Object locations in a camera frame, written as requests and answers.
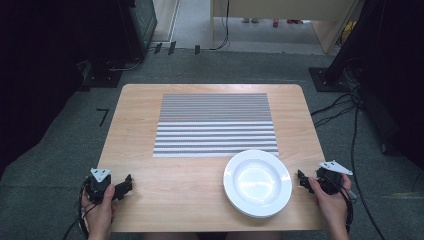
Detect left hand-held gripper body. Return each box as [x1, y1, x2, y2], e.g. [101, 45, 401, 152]
[84, 167, 116, 205]

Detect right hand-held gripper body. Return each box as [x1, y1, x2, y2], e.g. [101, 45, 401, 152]
[314, 160, 354, 196]

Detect person's left hand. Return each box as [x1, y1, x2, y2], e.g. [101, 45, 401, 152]
[81, 183, 117, 236]

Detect person's right hand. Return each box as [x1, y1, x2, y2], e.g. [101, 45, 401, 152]
[307, 173, 353, 233]

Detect white plate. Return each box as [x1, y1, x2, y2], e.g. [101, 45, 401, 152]
[222, 149, 294, 219]

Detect black tape corner mark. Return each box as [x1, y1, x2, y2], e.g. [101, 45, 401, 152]
[96, 107, 110, 128]

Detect black stand base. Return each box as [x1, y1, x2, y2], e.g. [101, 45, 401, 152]
[308, 66, 353, 93]
[79, 64, 124, 90]

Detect grey striped placemat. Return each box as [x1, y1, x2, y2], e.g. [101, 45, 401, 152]
[152, 92, 280, 159]

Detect red shoes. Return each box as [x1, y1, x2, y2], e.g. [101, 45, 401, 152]
[272, 18, 305, 28]

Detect dark cabinet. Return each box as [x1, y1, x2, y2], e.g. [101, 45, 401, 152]
[128, 0, 158, 62]

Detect light wooden desk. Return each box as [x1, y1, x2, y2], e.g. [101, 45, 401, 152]
[209, 0, 363, 55]

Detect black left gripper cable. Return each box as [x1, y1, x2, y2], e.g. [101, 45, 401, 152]
[62, 178, 93, 240]

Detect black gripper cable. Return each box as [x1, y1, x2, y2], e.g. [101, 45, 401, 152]
[62, 178, 93, 240]
[328, 174, 355, 234]

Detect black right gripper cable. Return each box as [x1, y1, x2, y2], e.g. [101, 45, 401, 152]
[328, 174, 355, 234]

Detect long black floor cable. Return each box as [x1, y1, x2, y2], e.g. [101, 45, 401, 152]
[349, 96, 388, 240]

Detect grey floor cable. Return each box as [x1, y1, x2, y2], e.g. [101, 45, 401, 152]
[109, 57, 145, 73]

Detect black hanging cable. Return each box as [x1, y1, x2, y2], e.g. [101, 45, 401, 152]
[209, 0, 232, 52]

